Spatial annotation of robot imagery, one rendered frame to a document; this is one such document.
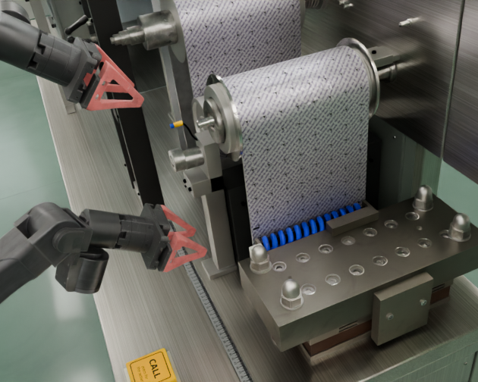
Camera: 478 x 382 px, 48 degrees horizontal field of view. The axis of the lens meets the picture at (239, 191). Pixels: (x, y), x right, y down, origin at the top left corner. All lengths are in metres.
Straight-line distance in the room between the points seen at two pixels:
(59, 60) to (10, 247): 0.26
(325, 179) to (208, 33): 0.34
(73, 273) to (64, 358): 1.44
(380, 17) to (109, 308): 0.74
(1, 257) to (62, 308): 1.69
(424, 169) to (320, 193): 0.40
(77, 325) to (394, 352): 1.64
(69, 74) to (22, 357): 1.74
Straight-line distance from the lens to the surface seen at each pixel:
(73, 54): 0.74
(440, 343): 0.98
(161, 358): 0.95
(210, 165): 0.92
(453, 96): 0.90
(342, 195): 1.00
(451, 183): 2.92
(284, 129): 0.86
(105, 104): 0.75
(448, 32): 0.88
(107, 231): 0.82
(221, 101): 0.83
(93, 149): 1.61
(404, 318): 0.94
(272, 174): 0.89
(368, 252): 0.93
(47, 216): 0.79
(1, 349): 2.43
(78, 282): 0.85
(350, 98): 0.90
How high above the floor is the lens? 1.66
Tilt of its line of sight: 36 degrees down
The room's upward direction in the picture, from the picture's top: 8 degrees counter-clockwise
